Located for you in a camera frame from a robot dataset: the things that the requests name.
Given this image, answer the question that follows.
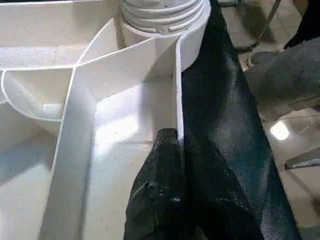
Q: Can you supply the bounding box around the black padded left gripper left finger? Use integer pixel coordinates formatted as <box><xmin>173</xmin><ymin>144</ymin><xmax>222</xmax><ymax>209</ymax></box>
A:
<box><xmin>123</xmin><ymin>127</ymin><xmax>187</xmax><ymax>240</ymax></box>

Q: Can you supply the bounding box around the green bristle broom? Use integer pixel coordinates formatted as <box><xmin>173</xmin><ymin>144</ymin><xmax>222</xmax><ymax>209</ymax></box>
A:
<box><xmin>236</xmin><ymin>0</ymin><xmax>281</xmax><ymax>53</ymax></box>

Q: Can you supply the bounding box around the white plastic table leg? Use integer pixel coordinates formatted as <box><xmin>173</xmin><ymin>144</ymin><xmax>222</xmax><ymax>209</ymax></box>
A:
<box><xmin>119</xmin><ymin>0</ymin><xmax>210</xmax><ymax>33</ymax></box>

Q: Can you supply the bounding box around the grey sneaker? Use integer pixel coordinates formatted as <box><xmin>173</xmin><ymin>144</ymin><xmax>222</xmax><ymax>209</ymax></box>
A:
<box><xmin>246</xmin><ymin>51</ymin><xmax>270</xmax><ymax>70</ymax></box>

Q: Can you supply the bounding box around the white plastic table top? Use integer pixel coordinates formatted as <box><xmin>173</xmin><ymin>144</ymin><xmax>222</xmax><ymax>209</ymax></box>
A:
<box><xmin>0</xmin><ymin>0</ymin><xmax>212</xmax><ymax>240</ymax></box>

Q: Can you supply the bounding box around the black work mat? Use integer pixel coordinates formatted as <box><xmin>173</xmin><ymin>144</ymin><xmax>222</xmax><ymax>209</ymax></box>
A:
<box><xmin>181</xmin><ymin>0</ymin><xmax>301</xmax><ymax>240</ymax></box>

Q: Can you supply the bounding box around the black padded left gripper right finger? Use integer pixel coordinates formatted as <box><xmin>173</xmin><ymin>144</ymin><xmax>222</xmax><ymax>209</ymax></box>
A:
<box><xmin>183</xmin><ymin>132</ymin><xmax>261</xmax><ymax>240</ymax></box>

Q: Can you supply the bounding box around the metal chair frame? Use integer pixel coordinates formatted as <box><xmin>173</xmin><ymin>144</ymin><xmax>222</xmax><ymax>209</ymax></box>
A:
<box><xmin>284</xmin><ymin>147</ymin><xmax>320</xmax><ymax>171</ymax></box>

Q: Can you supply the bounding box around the grey trouser leg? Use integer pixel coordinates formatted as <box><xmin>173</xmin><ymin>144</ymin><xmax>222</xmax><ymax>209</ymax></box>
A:
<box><xmin>243</xmin><ymin>37</ymin><xmax>320</xmax><ymax>111</ymax></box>

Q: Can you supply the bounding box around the black tripod leg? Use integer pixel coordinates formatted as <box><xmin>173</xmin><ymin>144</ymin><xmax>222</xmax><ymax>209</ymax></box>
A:
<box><xmin>283</xmin><ymin>0</ymin><xmax>320</xmax><ymax>50</ymax></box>

